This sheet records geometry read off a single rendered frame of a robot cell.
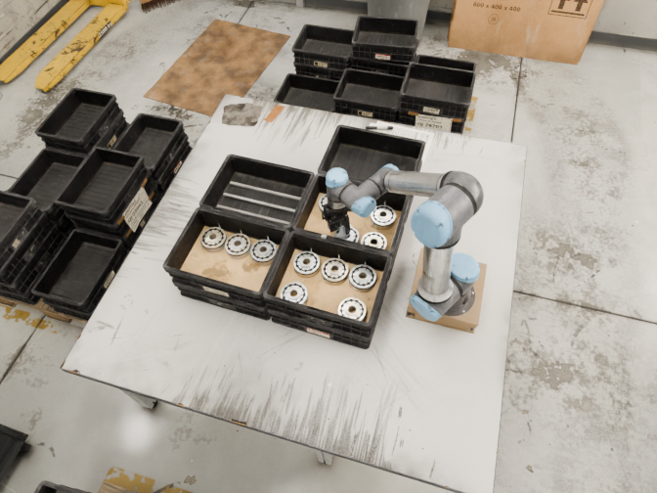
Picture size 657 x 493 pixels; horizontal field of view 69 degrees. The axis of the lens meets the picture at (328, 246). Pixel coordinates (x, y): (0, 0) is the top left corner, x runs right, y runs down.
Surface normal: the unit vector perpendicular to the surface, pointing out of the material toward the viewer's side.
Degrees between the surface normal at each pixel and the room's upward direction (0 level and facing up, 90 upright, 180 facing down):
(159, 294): 0
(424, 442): 0
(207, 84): 1
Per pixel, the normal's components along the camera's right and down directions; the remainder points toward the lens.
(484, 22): -0.27, 0.64
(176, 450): -0.04, -0.55
